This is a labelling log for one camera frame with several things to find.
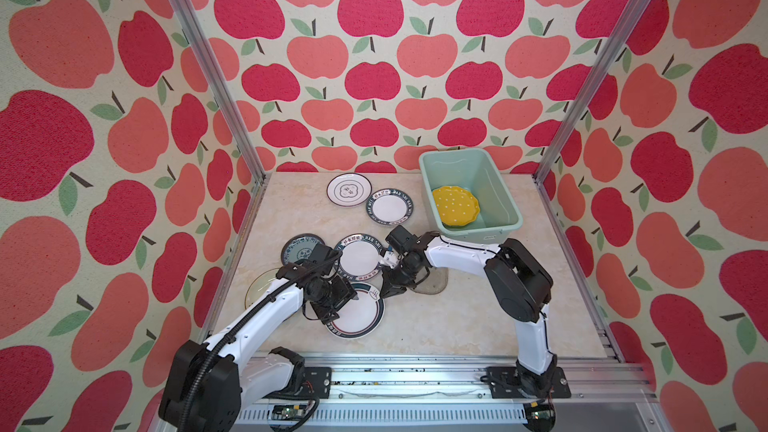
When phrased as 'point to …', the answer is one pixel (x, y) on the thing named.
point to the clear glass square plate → (435, 281)
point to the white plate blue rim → (349, 189)
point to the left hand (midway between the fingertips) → (357, 305)
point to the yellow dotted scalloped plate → (457, 207)
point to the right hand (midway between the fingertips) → (385, 294)
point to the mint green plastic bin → (476, 170)
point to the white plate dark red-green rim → (361, 317)
